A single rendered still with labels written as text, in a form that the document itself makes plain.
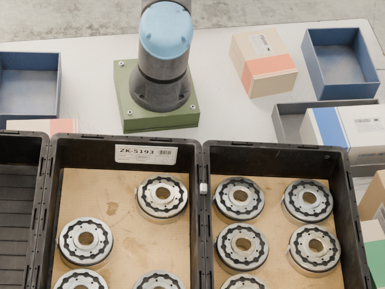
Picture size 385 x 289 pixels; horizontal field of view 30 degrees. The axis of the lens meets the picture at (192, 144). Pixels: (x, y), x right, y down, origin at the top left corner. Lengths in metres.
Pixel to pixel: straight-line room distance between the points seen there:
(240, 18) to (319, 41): 1.11
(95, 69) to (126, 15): 1.18
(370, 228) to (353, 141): 0.25
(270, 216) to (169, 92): 0.39
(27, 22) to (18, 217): 1.63
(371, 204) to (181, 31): 0.56
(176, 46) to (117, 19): 1.46
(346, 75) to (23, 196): 0.93
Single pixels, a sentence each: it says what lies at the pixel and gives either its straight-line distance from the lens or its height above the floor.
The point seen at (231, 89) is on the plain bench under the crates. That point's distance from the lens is 1.85.
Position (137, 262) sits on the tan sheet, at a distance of 1.40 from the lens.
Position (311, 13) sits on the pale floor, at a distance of 3.17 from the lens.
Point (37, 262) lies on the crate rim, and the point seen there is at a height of 0.93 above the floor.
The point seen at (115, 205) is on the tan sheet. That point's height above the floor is 0.83.
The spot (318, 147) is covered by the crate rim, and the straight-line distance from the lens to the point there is 1.49.
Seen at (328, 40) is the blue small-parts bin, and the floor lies 0.72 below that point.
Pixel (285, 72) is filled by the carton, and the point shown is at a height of 0.78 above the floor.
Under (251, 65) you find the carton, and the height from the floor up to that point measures 0.77.
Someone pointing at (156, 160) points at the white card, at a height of 0.87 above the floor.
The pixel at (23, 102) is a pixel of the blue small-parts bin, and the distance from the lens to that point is 1.79.
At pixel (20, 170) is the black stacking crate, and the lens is 1.52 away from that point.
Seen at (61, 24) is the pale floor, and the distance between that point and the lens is 2.98.
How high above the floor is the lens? 2.08
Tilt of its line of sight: 53 degrees down
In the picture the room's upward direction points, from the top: 10 degrees clockwise
